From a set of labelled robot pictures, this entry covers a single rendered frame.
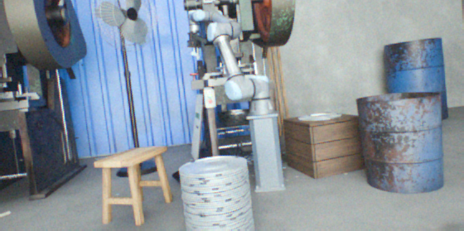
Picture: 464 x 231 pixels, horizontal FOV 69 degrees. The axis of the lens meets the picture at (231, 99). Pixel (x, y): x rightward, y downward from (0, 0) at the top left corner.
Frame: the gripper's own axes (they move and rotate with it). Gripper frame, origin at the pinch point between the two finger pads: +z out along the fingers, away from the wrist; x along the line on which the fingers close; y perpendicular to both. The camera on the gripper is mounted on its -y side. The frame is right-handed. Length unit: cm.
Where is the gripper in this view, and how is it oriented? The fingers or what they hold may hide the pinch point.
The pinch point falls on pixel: (198, 58)
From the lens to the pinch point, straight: 256.5
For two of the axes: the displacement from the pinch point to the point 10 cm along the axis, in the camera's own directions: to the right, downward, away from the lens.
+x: -3.9, 0.8, -9.2
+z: 0.7, 10.0, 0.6
